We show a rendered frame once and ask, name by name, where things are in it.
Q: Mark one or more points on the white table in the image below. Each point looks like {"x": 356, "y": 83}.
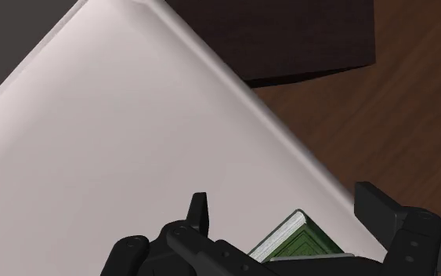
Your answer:
{"x": 109, "y": 134}

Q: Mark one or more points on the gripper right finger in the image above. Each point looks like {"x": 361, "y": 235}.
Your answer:
{"x": 415, "y": 237}

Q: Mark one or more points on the green book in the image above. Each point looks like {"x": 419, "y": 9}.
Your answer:
{"x": 304, "y": 241}

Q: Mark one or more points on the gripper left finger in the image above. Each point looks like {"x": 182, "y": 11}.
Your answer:
{"x": 189, "y": 248}

